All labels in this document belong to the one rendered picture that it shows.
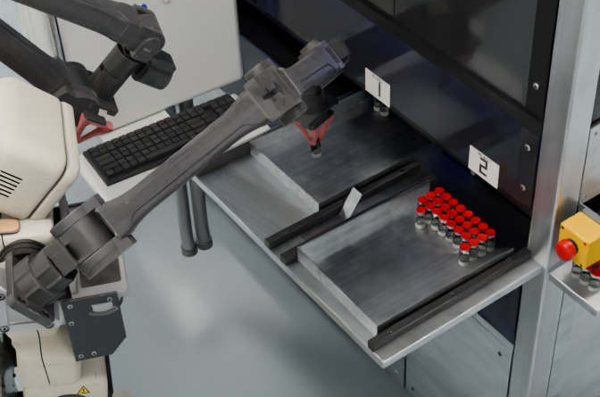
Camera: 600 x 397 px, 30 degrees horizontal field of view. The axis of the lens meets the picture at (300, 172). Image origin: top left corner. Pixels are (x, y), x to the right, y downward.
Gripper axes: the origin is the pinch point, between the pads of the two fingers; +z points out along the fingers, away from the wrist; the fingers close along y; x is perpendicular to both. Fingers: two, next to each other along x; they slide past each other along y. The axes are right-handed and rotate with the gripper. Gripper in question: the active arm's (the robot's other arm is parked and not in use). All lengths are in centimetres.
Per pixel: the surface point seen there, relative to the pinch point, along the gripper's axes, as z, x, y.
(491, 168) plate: -4.3, -38.0, 10.0
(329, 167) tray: 9.6, -1.0, 2.5
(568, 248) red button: -2, -61, 2
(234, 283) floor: 98, 56, 14
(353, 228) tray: 8.2, -18.0, -10.1
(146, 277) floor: 96, 79, -1
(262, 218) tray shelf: 8.4, -0.4, -18.8
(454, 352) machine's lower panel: 58, -31, 8
